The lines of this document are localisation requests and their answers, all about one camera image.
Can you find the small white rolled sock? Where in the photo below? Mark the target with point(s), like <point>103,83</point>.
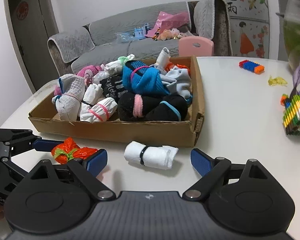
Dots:
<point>163,59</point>

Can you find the bright blue sock bundle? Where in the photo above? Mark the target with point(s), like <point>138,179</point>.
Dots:
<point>139,78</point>

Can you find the yellow plastic scrap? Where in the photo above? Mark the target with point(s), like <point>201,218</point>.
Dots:
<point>277,81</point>

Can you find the plush toy pile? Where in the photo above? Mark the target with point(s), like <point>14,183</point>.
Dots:
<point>169,34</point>

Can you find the colourful bead block cube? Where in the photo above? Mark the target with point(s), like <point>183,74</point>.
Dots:
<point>291,115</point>

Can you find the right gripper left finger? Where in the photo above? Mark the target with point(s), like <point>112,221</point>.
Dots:
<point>86,172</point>

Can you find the orange plastic bag bundle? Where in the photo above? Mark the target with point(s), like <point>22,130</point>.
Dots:
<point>171,65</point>

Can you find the crumpled white plastic bag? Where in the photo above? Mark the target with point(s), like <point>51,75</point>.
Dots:
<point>101,75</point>

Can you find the brown cardboard tray box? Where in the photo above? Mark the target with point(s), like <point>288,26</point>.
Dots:
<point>45,119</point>

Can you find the pink plastic bag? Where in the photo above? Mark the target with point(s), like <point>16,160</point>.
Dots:
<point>168,21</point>

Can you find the black sock blue band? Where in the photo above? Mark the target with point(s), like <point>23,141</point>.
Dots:
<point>166,111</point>

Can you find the black grey striped sock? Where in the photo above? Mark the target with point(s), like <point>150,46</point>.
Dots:
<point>113,87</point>

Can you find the blue toy castle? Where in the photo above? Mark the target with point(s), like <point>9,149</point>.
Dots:
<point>139,33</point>

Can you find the dark door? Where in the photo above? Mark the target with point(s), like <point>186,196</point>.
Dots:
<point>30,24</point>

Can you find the light blue sock bundle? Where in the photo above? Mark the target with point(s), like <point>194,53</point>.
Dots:
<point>177,81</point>

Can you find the black sock pink band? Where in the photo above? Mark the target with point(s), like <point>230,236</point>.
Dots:
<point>134,107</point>

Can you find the pink fluffy sock bundle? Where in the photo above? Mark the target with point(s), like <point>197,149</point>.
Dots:
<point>88,72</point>

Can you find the grey sofa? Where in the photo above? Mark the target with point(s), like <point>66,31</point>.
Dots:
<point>104,40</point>

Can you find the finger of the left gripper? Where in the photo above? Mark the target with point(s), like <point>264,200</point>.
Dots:
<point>44,145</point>

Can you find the decorated refrigerator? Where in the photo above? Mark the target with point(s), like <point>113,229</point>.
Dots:
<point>255,29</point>

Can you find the white sock pink band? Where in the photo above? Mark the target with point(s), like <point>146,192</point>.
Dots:
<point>99,112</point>

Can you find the pink plastic chair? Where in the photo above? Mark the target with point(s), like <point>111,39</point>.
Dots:
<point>195,45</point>

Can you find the grey waffle blue-trim sock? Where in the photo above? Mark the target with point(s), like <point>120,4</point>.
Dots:
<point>67,107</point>

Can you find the white sock roll black band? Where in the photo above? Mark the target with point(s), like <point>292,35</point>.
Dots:
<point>149,156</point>

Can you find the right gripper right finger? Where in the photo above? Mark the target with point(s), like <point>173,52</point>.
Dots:
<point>214,174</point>

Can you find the green white sock bundle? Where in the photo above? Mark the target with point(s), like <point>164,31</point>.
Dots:
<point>115,67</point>

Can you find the red blue toy block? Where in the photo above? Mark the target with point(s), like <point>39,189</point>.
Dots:
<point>251,66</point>

